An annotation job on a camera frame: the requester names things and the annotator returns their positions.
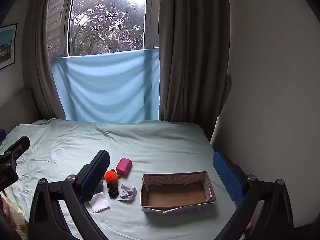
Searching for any window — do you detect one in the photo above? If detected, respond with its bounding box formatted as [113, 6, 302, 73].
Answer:
[46, 0, 160, 57]

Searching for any orange pom-pom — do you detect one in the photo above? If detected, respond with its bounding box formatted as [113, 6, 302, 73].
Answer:
[103, 170, 119, 182]

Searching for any wall poster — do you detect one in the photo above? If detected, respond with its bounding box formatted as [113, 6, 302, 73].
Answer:
[0, 24, 18, 70]

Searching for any light blue cloth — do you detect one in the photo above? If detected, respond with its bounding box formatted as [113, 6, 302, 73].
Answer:
[51, 49, 161, 124]

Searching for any beige headboard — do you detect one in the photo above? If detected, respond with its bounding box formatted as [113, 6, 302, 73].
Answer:
[0, 87, 40, 133]

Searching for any cardboard box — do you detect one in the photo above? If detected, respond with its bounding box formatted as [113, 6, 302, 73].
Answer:
[141, 171, 216, 214]

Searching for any tree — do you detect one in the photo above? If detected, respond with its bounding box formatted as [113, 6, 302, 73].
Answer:
[71, 0, 146, 56]

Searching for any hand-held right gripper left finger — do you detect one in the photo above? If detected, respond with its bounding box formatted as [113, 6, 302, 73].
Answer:
[28, 149, 111, 240]

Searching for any white cloth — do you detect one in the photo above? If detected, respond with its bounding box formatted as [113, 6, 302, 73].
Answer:
[89, 192, 110, 214]

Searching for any brown curtain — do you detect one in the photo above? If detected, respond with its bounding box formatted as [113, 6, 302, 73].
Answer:
[158, 0, 232, 143]
[21, 0, 78, 124]

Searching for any black scrunchie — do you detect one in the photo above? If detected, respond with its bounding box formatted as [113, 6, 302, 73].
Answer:
[106, 181, 120, 200]

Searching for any patterned blanket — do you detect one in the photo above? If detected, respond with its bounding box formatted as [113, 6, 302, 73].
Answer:
[7, 200, 30, 240]

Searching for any lilac cloth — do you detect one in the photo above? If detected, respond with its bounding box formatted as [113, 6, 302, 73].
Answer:
[117, 184, 137, 202]

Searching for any pale green bed sheet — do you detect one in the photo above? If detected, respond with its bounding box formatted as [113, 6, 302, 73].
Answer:
[0, 118, 242, 240]

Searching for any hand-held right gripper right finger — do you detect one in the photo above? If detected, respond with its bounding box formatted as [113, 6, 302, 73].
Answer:
[212, 151, 295, 240]

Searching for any person's left hand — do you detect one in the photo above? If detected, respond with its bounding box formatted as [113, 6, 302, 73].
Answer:
[0, 196, 17, 230]

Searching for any pink rectangular block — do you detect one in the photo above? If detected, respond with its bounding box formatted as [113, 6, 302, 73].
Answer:
[116, 157, 133, 176]

